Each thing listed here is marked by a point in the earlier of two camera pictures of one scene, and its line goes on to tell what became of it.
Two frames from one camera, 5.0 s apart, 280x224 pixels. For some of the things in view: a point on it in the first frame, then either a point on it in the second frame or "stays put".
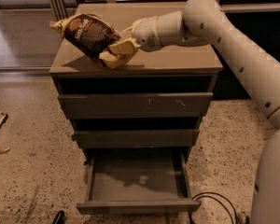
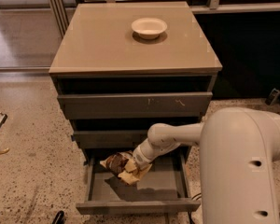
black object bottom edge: [60, 217] stays put
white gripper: [145, 34] to [140, 160]
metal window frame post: [58, 1] stays put
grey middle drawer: [131, 139] stays put
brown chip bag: [87, 33] to [116, 162]
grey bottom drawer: [137, 181] stays put
